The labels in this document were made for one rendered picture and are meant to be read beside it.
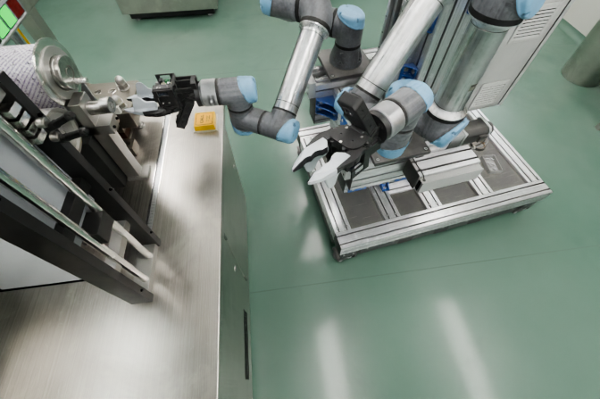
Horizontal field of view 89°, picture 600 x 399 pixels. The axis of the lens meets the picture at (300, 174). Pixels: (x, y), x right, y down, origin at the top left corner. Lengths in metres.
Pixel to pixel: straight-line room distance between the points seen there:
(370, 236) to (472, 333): 0.68
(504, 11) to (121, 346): 1.09
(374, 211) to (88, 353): 1.33
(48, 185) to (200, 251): 0.40
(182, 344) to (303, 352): 0.94
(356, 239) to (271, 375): 0.74
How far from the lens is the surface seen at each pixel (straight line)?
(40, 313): 1.00
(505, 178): 2.15
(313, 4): 1.00
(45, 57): 0.87
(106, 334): 0.90
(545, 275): 2.21
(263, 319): 1.71
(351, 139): 0.59
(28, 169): 0.60
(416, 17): 0.82
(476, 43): 0.87
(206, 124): 1.11
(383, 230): 1.65
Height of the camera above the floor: 1.68
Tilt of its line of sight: 55 degrees down
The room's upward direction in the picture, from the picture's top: straight up
